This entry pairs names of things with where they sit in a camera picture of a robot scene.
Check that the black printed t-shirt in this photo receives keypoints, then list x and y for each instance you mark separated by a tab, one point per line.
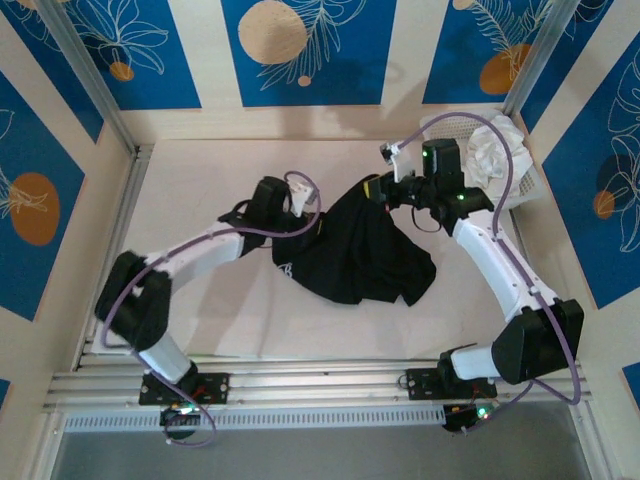
350	250

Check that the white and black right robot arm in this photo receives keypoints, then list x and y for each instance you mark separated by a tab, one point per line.
495	270

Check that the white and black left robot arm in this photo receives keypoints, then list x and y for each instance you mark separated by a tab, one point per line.
200	255

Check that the crumpled white cloth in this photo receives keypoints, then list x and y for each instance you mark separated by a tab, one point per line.
495	155

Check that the white perforated plastic basket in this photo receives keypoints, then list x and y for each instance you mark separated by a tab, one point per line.
530	187

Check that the black controller board box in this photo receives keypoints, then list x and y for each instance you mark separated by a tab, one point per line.
465	417
180	417

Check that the aluminium frame post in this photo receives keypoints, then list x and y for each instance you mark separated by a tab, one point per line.
540	55
85	70

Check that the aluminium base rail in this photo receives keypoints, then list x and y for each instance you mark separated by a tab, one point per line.
310	380

